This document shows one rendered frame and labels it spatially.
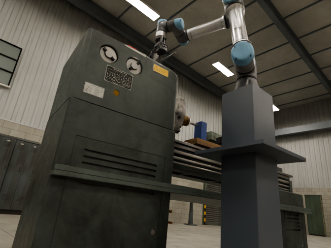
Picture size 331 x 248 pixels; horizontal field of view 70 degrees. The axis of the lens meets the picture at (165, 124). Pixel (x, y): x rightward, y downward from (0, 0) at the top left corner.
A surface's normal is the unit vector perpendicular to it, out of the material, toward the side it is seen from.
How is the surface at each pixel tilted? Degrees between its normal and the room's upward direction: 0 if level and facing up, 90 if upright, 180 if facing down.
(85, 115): 90
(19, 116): 90
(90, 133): 90
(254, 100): 90
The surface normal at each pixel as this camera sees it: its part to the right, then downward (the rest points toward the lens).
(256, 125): 0.62, -0.21
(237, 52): -0.40, -0.22
